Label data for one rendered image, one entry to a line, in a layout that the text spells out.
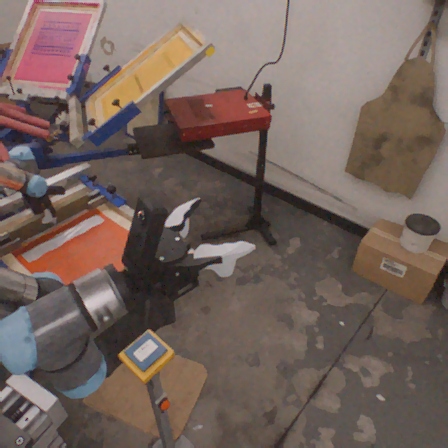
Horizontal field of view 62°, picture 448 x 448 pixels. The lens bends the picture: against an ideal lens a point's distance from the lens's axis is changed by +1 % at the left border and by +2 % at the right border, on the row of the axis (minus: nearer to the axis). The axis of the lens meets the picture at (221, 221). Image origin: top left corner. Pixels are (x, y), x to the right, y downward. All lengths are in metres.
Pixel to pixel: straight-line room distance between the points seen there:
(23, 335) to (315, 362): 2.03
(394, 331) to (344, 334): 0.32
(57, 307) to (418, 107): 2.37
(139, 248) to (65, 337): 0.14
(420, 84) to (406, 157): 0.45
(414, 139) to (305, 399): 1.69
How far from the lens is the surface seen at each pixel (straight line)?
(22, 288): 0.64
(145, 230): 0.49
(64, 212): 1.77
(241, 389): 2.26
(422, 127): 2.63
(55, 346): 0.53
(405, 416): 2.41
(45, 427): 1.01
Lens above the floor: 2.04
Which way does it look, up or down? 40 degrees down
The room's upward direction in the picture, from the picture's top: straight up
